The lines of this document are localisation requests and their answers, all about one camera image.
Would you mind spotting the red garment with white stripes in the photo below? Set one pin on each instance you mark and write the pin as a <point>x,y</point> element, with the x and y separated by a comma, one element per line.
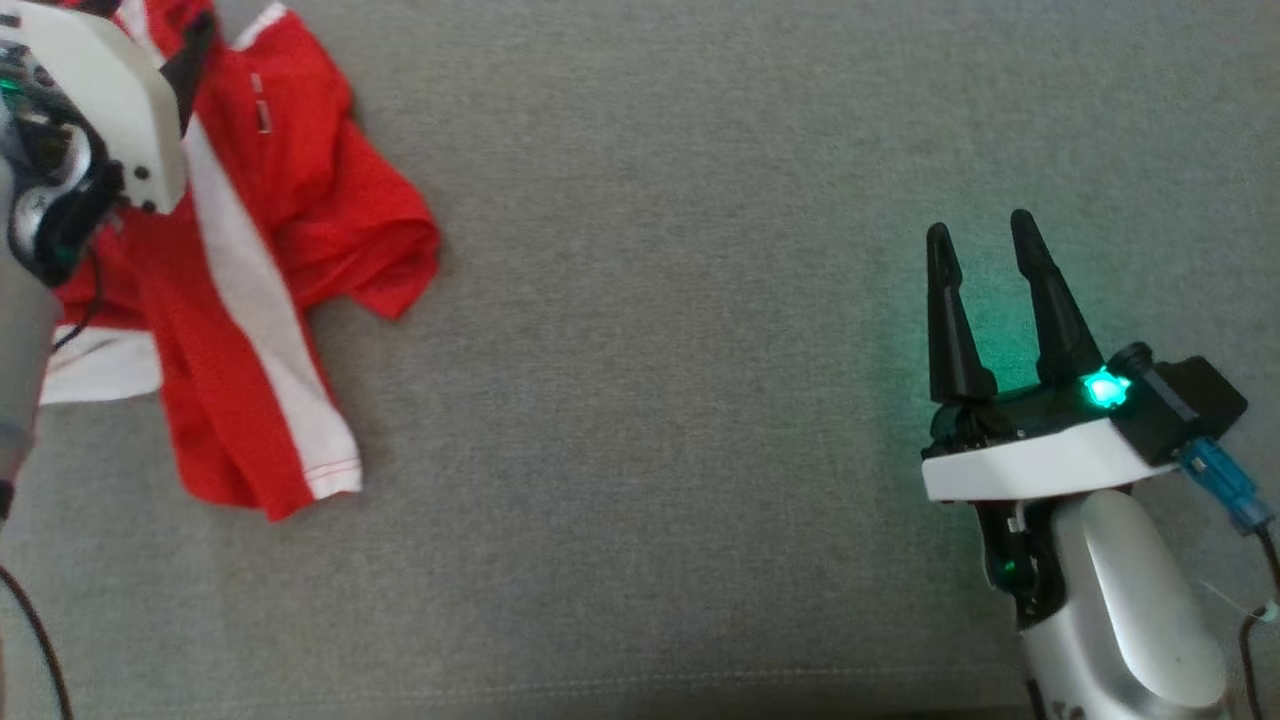
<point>290,200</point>

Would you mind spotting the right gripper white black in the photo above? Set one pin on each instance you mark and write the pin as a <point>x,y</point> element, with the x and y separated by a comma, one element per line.
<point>1040,460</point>

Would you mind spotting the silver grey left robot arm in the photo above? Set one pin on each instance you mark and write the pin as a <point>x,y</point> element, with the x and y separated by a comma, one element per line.
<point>20,350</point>

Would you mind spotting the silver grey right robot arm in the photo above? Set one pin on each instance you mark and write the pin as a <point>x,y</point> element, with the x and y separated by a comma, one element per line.
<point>1120,600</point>

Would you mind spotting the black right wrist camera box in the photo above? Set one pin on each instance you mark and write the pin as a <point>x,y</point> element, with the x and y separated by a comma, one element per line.
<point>1185,405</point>

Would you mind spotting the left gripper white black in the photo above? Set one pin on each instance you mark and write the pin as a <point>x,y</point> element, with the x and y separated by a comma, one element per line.
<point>120,100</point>

